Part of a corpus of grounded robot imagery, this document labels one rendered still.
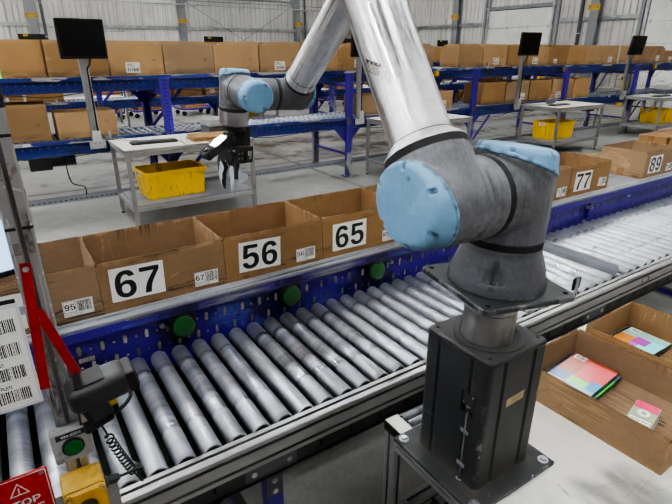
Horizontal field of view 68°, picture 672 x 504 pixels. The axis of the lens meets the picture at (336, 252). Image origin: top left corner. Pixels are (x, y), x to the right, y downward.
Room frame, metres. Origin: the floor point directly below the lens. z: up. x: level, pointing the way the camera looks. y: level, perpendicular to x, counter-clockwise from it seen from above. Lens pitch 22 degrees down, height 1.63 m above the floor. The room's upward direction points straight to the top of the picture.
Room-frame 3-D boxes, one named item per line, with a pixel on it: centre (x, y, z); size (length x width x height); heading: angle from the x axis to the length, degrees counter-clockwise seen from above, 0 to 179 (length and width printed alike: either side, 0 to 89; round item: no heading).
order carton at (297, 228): (1.77, 0.29, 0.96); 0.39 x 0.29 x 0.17; 124
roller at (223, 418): (1.17, 0.38, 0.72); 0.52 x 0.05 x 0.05; 33
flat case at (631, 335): (1.33, -0.93, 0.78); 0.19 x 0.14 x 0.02; 123
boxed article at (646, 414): (0.99, -0.76, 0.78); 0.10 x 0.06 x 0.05; 135
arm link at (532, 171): (0.91, -0.32, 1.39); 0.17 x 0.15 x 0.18; 123
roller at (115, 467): (1.03, 0.59, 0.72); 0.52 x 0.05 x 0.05; 33
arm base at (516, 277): (0.91, -0.32, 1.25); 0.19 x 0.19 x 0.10
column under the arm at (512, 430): (0.91, -0.32, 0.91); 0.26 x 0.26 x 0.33; 33
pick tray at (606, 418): (1.08, -0.73, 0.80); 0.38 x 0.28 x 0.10; 35
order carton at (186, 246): (1.56, 0.62, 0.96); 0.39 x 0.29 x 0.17; 123
